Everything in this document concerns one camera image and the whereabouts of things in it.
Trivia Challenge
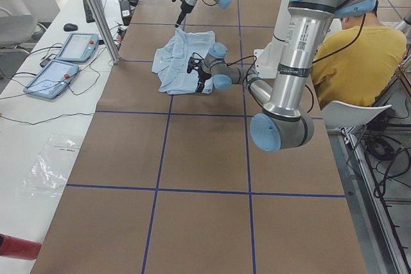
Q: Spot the lower blue teach pendant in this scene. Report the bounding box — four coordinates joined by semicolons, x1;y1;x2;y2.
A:
23;60;80;99

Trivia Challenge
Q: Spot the blue teach pendant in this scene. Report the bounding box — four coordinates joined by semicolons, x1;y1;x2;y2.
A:
23;60;80;99
55;33;99;64

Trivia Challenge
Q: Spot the upper blue teach pendant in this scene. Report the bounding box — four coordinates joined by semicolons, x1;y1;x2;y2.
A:
55;33;99;64

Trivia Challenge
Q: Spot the red cylinder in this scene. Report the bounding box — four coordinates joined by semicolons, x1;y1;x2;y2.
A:
0;234;42;261

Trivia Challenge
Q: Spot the black computer mouse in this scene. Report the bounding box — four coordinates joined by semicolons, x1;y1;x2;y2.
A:
63;23;78;32

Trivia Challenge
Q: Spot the aluminium frame post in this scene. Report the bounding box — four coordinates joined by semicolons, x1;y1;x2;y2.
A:
87;0;120;64

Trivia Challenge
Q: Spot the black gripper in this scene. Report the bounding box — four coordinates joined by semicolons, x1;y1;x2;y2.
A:
175;3;193;28
195;66;211;93

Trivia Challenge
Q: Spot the light blue striped shirt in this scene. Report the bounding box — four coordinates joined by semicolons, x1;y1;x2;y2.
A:
152;28;215;95

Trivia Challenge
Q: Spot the person in yellow shirt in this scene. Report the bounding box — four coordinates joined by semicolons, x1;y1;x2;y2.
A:
311;10;407;108

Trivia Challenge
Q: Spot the clear plastic bag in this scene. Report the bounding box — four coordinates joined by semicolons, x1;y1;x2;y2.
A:
16;134;83;199

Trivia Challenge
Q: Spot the black keyboard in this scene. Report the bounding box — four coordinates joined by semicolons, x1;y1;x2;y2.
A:
82;0;103;24

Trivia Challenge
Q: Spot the white chair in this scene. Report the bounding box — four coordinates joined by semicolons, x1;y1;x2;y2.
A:
322;101;392;129

